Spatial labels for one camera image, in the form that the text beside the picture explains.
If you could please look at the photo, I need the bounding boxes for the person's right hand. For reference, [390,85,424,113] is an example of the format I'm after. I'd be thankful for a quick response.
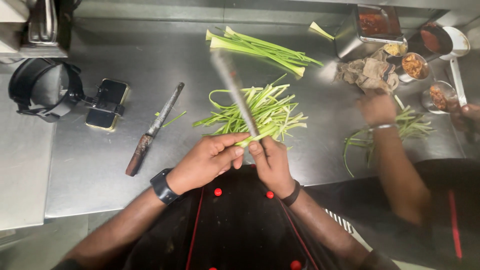
[248,135,297,199]

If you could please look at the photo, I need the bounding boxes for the silver bracelet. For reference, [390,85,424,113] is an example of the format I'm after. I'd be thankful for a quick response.
[368,122,399,133]

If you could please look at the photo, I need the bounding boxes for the black smartwatch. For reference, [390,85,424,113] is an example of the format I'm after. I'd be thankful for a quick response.
[149,167,181,206]

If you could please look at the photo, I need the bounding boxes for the steel bowl of yellow paste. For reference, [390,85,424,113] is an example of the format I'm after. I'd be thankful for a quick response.
[382,41,409,59]

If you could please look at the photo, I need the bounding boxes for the bundle of whole green stalks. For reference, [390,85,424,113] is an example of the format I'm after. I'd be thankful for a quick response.
[205,25,324,78]

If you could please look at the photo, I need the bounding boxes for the crumpled brown cloth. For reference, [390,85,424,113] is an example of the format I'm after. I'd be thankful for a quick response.
[334,49,400,95]

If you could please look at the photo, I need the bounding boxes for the black wristband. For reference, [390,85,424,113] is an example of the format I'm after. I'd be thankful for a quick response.
[280,179,302,208]

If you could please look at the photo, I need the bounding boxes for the small heap of green strips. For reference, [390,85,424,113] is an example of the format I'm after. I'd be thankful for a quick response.
[343,95,437,178]

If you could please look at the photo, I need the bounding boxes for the long steel knife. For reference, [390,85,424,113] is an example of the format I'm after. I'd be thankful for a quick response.
[209,49,264,140]

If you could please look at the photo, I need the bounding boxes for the grey kitchen appliance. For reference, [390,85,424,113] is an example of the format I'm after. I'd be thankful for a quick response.
[0,0,74,64]

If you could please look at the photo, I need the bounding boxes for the white spoon handle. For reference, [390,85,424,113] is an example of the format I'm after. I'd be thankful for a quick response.
[449,58,468,108]

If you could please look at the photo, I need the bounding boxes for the steel bowl of dark red powder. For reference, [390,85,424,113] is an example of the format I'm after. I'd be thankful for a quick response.
[418,21,454,58]

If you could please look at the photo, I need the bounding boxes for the green stalk strip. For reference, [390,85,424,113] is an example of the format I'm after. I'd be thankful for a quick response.
[235,127,280,148]

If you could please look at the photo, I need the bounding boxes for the person's left hand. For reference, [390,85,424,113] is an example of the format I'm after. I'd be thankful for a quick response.
[167,132,250,196]

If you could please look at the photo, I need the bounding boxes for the black chef jacket red buttons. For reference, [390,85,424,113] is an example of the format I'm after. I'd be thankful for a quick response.
[122,164,400,270]

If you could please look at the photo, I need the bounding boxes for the black smartphone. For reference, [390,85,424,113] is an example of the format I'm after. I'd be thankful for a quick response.
[85,78,130,131]

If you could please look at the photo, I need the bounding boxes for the short pale green stalk piece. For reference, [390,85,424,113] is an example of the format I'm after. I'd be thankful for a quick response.
[309,21,335,41]

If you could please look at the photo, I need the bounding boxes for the pile of green stalk strips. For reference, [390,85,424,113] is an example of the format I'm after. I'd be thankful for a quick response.
[192,74,309,147]

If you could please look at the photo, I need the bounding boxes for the black head strap phone mount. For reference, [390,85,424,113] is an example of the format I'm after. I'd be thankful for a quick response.
[8,58,126,124]

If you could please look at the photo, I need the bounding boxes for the steel bowl of brown paste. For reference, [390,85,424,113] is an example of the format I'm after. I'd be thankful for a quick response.
[421,80,460,115]

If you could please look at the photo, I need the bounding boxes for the steel bowl of orange paste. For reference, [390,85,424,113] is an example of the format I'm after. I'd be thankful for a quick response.
[397,52,431,83]

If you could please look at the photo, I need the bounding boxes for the thin green strip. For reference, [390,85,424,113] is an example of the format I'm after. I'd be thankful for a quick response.
[154,110,187,128]

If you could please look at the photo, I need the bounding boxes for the wooden handled knife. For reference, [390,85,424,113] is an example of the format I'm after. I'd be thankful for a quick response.
[125,82,186,177]

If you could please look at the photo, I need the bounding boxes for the steel container of red sauce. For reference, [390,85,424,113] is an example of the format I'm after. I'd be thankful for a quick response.
[334,4,408,61]

